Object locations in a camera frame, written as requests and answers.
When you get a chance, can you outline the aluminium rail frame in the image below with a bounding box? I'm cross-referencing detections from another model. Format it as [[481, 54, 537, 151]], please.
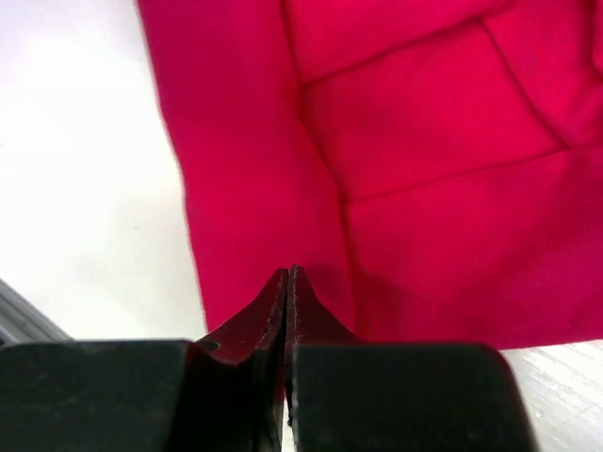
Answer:
[[0, 281, 72, 347]]

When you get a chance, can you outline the crimson red t shirt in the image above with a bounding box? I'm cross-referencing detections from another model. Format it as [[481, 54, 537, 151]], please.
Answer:
[[139, 1, 602, 348]]

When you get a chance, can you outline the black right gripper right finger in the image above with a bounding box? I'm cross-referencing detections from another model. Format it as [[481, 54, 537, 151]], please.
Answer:
[[285, 266, 537, 451]]

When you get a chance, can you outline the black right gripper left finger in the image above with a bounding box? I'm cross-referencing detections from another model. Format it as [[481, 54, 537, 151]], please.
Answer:
[[1, 269, 288, 451]]

